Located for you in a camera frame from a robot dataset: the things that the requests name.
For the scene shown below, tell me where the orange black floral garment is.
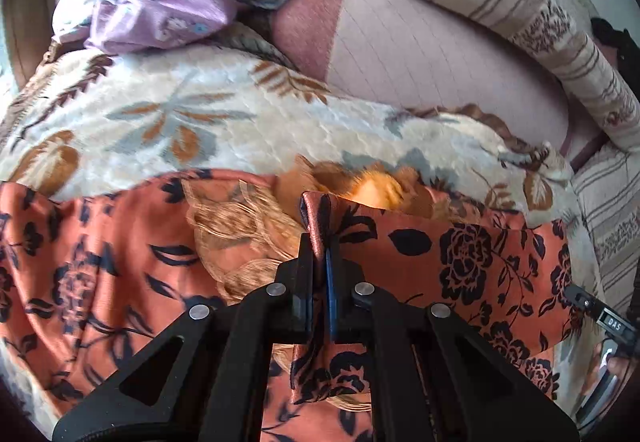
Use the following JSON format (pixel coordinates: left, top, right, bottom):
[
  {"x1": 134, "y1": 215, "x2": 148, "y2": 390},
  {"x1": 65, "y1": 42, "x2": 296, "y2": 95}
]
[{"x1": 1, "y1": 170, "x2": 582, "y2": 436}]

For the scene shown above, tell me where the person's right hand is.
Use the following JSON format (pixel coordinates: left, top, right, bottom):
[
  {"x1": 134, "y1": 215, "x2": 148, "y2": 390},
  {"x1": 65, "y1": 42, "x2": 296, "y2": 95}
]
[{"x1": 586, "y1": 352, "x2": 638, "y2": 389}]

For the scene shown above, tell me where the striped beige flat pillow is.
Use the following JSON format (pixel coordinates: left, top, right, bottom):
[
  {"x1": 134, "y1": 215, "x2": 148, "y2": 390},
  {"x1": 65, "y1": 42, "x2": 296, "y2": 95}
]
[{"x1": 572, "y1": 144, "x2": 639, "y2": 313}]

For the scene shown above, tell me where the black cloth on bed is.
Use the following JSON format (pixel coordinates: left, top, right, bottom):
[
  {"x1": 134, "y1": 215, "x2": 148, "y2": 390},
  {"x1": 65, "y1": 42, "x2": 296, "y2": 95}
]
[{"x1": 590, "y1": 18, "x2": 640, "y2": 97}]

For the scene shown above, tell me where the cream leaf pattern blanket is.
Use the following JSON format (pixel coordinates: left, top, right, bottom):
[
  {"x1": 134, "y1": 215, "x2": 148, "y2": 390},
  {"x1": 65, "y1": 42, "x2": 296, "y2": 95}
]
[{"x1": 1, "y1": 43, "x2": 598, "y2": 414}]

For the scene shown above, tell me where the pink quilted bed sheet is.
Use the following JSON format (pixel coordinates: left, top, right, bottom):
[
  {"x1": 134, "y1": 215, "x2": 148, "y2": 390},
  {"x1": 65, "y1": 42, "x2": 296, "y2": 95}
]
[{"x1": 269, "y1": 0, "x2": 606, "y2": 170}]

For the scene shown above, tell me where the purple floral garment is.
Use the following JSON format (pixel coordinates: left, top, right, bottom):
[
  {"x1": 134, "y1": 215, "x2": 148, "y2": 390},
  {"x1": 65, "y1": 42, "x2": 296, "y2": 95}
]
[{"x1": 85, "y1": 0, "x2": 238, "y2": 55}]

